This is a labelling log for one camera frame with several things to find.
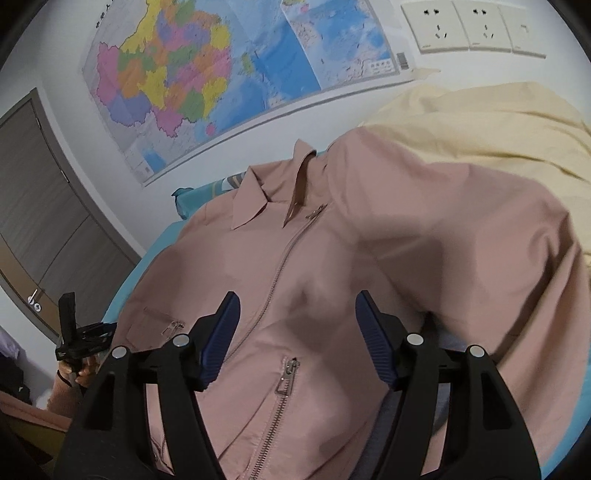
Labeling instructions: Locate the cream yellow garment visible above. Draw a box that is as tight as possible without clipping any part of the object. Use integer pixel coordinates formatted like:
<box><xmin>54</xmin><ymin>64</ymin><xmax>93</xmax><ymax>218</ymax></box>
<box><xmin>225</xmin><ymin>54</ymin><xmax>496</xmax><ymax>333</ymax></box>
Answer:
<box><xmin>364</xmin><ymin>82</ymin><xmax>591</xmax><ymax>269</ymax></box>

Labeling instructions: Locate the white wall switch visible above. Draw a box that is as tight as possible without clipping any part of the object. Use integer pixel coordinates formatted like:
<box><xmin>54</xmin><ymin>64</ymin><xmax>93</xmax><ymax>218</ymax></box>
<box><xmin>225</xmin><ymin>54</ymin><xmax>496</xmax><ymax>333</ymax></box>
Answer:
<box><xmin>499</xmin><ymin>2</ymin><xmax>547</xmax><ymax>59</ymax></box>

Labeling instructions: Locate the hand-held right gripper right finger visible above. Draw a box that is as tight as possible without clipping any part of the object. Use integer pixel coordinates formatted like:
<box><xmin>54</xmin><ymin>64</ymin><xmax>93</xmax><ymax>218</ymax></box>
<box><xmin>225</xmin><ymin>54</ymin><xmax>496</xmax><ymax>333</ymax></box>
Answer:
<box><xmin>355</xmin><ymin>290</ymin><xmax>541</xmax><ymax>480</ymax></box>

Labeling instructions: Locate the teal patterned pillow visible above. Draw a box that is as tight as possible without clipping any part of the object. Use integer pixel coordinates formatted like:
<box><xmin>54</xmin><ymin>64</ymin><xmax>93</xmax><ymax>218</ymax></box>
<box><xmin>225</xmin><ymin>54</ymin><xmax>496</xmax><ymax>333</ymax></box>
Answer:
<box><xmin>172</xmin><ymin>170</ymin><xmax>246</xmax><ymax>220</ymax></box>

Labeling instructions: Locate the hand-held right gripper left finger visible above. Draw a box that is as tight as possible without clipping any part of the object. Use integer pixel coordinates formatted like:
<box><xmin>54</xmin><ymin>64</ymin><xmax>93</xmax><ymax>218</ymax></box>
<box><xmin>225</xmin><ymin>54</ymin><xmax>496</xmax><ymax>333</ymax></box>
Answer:
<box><xmin>53</xmin><ymin>292</ymin><xmax>241</xmax><ymax>480</ymax></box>

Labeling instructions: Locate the person's left forearm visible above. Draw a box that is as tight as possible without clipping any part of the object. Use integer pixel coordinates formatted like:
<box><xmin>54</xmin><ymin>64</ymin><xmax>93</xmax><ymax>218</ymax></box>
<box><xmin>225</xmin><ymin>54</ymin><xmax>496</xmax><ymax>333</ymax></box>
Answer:
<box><xmin>45</xmin><ymin>374</ymin><xmax>86</xmax><ymax>424</ymax></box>

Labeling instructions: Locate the tan brown shirt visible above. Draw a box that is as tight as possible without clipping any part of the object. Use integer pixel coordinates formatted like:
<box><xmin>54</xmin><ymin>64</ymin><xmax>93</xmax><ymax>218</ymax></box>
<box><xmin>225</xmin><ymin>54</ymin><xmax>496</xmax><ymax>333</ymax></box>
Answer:
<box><xmin>121</xmin><ymin>127</ymin><xmax>591</xmax><ymax>480</ymax></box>

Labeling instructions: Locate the person's left hand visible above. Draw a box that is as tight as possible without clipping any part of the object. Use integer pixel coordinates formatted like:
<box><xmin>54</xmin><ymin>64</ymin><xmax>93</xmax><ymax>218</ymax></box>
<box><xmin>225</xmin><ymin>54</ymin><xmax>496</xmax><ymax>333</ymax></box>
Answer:
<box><xmin>58</xmin><ymin>353</ymin><xmax>100</xmax><ymax>389</ymax></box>

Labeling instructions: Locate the white wall socket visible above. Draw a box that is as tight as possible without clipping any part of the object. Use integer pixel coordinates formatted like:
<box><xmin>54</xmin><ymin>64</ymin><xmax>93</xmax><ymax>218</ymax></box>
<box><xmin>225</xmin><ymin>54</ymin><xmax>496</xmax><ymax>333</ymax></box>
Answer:
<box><xmin>452</xmin><ymin>0</ymin><xmax>514</xmax><ymax>51</ymax></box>
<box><xmin>400</xmin><ymin>0</ymin><xmax>468</xmax><ymax>54</ymax></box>

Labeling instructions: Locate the colourful wall map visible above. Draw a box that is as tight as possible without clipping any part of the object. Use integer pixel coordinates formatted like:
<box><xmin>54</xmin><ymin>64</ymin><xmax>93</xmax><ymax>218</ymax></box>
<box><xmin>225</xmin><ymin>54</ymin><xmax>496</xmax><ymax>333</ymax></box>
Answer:
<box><xmin>82</xmin><ymin>0</ymin><xmax>415</xmax><ymax>188</ymax></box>

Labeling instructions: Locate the grey wooden door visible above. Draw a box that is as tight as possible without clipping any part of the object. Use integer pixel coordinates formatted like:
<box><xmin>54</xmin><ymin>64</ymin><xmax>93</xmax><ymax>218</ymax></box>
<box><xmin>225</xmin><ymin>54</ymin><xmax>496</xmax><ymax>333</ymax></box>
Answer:
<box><xmin>0</xmin><ymin>88</ymin><xmax>142</xmax><ymax>336</ymax></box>

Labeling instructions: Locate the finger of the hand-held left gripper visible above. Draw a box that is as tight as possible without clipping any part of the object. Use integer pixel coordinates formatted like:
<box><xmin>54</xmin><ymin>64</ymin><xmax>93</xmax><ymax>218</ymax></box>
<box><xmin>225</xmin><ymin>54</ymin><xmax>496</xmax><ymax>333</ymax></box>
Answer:
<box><xmin>79</xmin><ymin>322</ymin><xmax>117</xmax><ymax>348</ymax></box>

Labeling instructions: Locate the dark cloth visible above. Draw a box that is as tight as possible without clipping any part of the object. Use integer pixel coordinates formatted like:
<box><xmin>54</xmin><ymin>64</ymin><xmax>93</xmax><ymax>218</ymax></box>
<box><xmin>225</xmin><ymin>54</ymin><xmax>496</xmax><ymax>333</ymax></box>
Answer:
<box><xmin>0</xmin><ymin>355</ymin><xmax>32</xmax><ymax>405</ymax></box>

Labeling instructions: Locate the teal bed sheet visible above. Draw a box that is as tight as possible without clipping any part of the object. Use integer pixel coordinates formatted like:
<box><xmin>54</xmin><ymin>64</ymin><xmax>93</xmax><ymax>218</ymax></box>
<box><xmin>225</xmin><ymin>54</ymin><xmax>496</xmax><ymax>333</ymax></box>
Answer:
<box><xmin>100</xmin><ymin>219</ymin><xmax>591</xmax><ymax>480</ymax></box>

